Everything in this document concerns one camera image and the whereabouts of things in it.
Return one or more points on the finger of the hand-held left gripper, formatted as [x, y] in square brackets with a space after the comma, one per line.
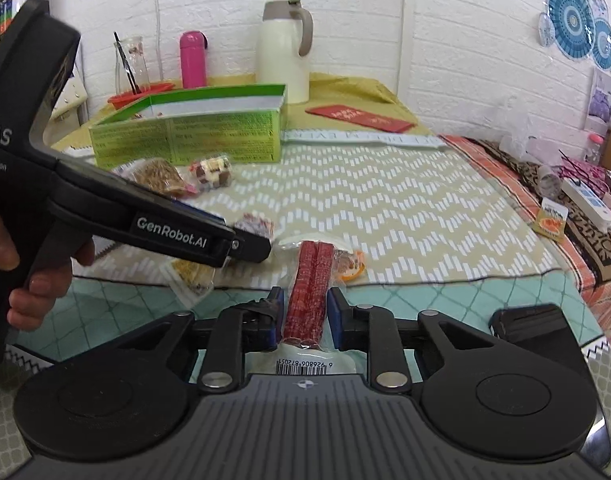
[253, 250]

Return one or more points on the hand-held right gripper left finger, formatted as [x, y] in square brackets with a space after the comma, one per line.
[278, 305]

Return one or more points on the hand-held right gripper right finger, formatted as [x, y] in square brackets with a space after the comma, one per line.
[334, 320]

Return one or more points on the small red snack packet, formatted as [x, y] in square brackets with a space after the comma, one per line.
[255, 224]

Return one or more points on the red sausage packet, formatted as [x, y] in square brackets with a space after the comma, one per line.
[305, 290]

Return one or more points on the green cardboard box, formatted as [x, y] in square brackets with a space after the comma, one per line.
[185, 140]

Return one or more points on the person's left hand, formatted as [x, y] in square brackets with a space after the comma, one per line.
[0, 245]

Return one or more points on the orange rimmed jelly packet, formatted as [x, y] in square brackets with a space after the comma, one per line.
[350, 266]

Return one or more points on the clear cream snack packet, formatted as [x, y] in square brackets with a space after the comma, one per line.
[190, 277]

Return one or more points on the black stick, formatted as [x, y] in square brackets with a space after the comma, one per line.
[123, 60]
[131, 77]

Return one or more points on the orange plastic basket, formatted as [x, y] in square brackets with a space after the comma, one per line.
[130, 99]

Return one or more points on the glass vase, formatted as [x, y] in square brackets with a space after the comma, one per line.
[139, 65]

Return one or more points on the brown crispy snack packet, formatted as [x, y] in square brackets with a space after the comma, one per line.
[158, 175]

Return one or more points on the patterned tablecloth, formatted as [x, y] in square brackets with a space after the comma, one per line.
[385, 200]

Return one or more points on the red envelope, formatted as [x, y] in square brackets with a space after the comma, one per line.
[365, 117]

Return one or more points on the yellow cloth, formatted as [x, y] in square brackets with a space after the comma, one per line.
[345, 90]

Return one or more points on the cream thermal jug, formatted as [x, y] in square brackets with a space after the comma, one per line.
[283, 60]

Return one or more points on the leopard print cloth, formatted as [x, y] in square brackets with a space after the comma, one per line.
[510, 170]

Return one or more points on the small yellow snack box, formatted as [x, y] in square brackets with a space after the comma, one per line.
[550, 217]

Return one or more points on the clear plastic bag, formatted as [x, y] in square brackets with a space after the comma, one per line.
[528, 132]

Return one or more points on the white blue power strip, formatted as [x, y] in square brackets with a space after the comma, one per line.
[590, 202]

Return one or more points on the small bottle pink cap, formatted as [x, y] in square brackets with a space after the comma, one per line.
[595, 149]

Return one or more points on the small blue paper fan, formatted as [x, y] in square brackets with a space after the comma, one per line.
[546, 30]
[598, 7]

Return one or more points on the large blue paper fan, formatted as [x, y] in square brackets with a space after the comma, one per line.
[568, 17]

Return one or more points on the medium blue paper fan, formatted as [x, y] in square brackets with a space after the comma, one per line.
[604, 45]

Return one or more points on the wall picture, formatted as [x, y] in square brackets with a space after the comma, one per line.
[603, 95]

